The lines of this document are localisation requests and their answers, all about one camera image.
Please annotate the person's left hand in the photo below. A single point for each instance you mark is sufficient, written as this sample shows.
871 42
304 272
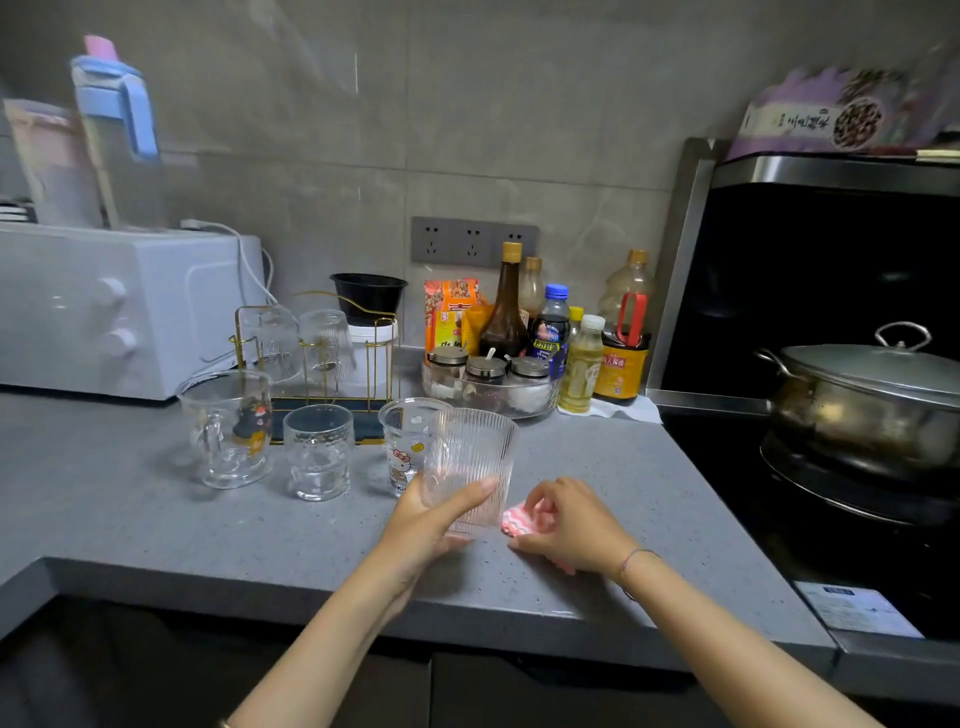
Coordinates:
412 532

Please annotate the person's right hand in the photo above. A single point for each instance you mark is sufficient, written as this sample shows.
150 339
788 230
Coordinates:
585 532

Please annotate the pink striped cloth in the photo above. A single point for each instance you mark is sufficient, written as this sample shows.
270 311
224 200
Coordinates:
517 517

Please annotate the cartoon cat print glass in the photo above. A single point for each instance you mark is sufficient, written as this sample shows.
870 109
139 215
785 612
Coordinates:
405 450

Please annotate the small ribbed clear glass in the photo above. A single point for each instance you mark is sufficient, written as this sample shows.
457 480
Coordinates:
469 457

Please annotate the short textured glass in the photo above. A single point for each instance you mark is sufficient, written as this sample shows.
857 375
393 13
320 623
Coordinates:
319 457

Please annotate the embossed ribbed clear glass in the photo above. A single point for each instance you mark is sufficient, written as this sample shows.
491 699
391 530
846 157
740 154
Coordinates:
328 349

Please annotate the penguin print glass mug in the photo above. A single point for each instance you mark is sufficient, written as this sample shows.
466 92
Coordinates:
225 435

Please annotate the tall ribbed clear glass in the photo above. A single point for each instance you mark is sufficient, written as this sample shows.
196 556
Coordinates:
268 345

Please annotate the person's right forearm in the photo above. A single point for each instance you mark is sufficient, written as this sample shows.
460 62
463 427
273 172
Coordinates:
735 652

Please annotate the person's left forearm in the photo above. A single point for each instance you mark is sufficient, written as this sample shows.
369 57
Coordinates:
330 652

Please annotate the white paper towel sheet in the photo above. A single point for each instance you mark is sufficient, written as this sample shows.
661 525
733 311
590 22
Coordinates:
634 409

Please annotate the clear round condiment tray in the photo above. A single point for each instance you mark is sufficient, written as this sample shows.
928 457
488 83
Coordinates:
487 401

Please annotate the yellow liquid bottle white cap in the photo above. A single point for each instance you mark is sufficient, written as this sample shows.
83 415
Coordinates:
581 371

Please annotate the glass spice jar steel lid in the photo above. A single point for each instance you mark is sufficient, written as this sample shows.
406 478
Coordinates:
529 367
486 367
448 356

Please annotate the dark bottle blue cap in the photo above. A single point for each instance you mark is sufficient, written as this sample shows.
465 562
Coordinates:
550 334

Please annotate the yellow seasoning pouch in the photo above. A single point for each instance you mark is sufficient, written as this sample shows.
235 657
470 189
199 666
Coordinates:
476 326

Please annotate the small bottle yellow cap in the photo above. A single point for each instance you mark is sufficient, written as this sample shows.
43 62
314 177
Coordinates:
575 313

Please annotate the orange seasoning packet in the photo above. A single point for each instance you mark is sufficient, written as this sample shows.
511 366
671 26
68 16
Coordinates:
448 315

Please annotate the dark brown glass bottle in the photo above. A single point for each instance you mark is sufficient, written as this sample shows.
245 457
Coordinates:
504 326

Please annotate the black plastic bowl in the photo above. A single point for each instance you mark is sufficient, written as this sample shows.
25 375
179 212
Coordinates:
367 295

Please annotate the clear bottle brown cap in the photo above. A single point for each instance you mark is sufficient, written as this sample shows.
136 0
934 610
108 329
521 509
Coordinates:
531 289

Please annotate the white label sticker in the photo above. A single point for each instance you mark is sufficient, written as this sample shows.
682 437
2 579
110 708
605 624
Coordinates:
859 609

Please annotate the stainless steel pot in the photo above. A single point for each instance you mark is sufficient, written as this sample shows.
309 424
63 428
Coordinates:
862 427

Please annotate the steel pot lid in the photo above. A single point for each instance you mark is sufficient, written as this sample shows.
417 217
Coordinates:
877 367

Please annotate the white microwave oven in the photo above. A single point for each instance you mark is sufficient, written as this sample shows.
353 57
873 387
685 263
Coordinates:
120 307

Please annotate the clear jug blue lid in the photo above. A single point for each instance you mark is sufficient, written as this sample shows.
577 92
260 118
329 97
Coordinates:
120 172

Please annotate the purple food packet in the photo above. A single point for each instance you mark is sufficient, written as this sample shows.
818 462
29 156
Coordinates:
802 116

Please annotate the clear container pink lid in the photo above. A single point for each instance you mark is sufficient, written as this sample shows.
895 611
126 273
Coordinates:
52 172

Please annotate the stack of flat coasters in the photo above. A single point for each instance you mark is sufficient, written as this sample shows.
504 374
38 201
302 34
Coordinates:
15 212

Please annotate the pale yellow flat pack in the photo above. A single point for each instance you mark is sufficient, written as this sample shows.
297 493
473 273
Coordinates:
937 155

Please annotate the grey wall socket panel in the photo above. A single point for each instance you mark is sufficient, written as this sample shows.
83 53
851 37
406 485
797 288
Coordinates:
472 240

